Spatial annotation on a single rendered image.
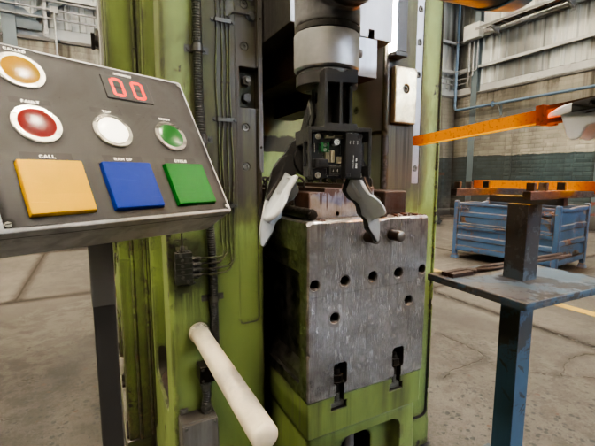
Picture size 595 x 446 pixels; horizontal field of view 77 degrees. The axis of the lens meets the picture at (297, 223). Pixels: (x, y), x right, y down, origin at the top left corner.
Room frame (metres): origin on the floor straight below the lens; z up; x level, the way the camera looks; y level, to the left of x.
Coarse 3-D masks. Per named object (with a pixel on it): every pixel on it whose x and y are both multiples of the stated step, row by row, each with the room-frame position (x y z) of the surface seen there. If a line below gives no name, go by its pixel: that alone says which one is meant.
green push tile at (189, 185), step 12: (168, 168) 0.61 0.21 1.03; (180, 168) 0.63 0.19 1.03; (192, 168) 0.65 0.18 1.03; (168, 180) 0.61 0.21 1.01; (180, 180) 0.61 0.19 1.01; (192, 180) 0.63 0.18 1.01; (204, 180) 0.65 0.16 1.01; (180, 192) 0.60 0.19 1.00; (192, 192) 0.62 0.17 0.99; (204, 192) 0.64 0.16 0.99; (180, 204) 0.59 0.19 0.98; (192, 204) 0.61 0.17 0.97
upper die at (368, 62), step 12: (288, 48) 1.02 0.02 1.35; (360, 48) 0.99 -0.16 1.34; (372, 48) 1.00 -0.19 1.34; (264, 60) 1.16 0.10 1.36; (276, 60) 1.08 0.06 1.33; (288, 60) 1.02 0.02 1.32; (360, 60) 0.99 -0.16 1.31; (372, 60) 1.00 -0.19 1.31; (264, 72) 1.16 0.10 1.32; (276, 72) 1.08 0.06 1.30; (288, 72) 1.02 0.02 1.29; (360, 72) 0.99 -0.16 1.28; (372, 72) 1.00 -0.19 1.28; (264, 84) 1.16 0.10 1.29; (276, 84) 1.08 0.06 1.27; (288, 84) 1.07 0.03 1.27; (264, 96) 1.24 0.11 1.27; (276, 96) 1.24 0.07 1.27
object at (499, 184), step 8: (480, 184) 1.15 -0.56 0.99; (496, 184) 1.10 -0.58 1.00; (504, 184) 1.08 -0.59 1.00; (512, 184) 1.06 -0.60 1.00; (520, 184) 1.04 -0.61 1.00; (552, 184) 0.96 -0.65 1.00; (568, 184) 0.93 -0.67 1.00; (576, 184) 0.91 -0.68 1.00; (584, 184) 0.90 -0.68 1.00; (592, 184) 0.88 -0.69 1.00
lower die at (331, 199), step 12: (264, 192) 1.17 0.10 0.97; (300, 192) 0.96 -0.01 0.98; (312, 192) 0.94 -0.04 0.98; (324, 192) 0.94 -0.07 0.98; (336, 192) 0.96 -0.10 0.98; (372, 192) 1.01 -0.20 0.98; (288, 204) 1.02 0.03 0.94; (300, 204) 0.96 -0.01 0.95; (312, 204) 0.92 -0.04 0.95; (324, 204) 0.94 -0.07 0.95; (336, 204) 0.96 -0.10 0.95; (348, 204) 0.97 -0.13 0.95; (324, 216) 0.94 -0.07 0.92; (336, 216) 0.96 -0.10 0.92; (348, 216) 0.97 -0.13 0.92
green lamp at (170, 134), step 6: (162, 126) 0.66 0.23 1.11; (168, 126) 0.67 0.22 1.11; (162, 132) 0.65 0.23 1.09; (168, 132) 0.66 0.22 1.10; (174, 132) 0.67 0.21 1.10; (162, 138) 0.64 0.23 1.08; (168, 138) 0.65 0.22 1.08; (174, 138) 0.66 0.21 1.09; (180, 138) 0.67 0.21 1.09; (174, 144) 0.65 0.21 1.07; (180, 144) 0.66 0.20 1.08
